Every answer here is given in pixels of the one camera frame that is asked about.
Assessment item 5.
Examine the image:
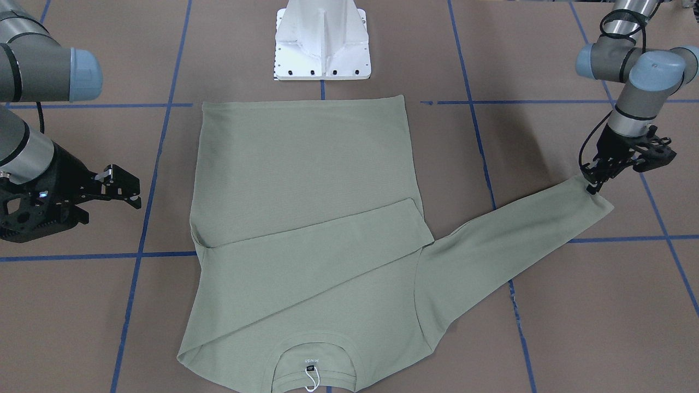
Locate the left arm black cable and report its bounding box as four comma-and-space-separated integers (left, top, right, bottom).
578, 8, 648, 164

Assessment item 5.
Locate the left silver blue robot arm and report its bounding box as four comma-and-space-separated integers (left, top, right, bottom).
575, 1, 697, 194

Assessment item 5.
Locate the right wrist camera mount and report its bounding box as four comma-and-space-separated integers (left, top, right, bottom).
2, 178, 89, 243

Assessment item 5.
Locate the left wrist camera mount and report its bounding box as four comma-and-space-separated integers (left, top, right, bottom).
631, 124, 677, 172

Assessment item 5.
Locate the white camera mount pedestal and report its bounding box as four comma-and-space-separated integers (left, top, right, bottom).
273, 1, 372, 81

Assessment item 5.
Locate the olive green long-sleeve shirt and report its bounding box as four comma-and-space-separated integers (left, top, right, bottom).
177, 95, 613, 392

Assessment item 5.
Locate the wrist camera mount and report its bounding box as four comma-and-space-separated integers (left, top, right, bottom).
2, 178, 89, 243
631, 124, 677, 172

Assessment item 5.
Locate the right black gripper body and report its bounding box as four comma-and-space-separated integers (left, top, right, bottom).
11, 144, 112, 209

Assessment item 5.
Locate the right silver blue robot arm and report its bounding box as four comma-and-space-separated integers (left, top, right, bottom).
2, 1, 142, 233

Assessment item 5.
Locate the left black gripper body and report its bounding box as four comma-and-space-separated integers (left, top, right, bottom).
593, 124, 640, 174

